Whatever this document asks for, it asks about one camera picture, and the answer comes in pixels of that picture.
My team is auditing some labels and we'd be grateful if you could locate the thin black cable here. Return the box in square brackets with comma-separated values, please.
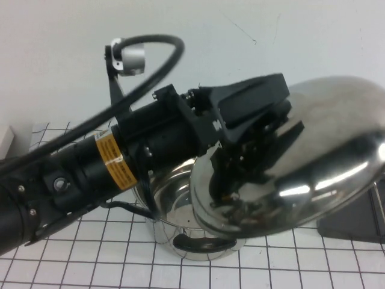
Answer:
[100, 200, 159, 222]

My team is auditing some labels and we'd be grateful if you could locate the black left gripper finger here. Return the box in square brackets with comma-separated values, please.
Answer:
[279, 101, 293, 121]
[272, 120, 306, 141]

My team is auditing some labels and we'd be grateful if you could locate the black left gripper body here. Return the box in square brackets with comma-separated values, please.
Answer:
[186, 72, 291, 151]

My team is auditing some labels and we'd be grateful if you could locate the stainless steel cooking pot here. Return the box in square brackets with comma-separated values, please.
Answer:
[132, 158, 246, 261]

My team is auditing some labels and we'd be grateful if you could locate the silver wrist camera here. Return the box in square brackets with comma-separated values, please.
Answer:
[110, 37, 147, 76]

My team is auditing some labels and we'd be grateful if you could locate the steel pot lid black knob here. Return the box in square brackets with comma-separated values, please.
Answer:
[189, 75, 385, 240]

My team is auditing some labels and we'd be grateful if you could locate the thick black cable hose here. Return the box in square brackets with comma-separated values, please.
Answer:
[0, 34, 186, 181]

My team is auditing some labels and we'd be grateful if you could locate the dark grey rack tray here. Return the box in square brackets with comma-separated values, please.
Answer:
[315, 180, 385, 243]

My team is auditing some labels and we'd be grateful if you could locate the white furniture panel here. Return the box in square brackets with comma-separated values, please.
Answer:
[0, 125, 15, 148]

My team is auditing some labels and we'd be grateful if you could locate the white grid tablecloth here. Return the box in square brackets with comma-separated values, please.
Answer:
[0, 120, 385, 289]

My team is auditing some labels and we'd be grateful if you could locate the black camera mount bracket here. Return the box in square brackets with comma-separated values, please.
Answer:
[103, 45, 135, 121]

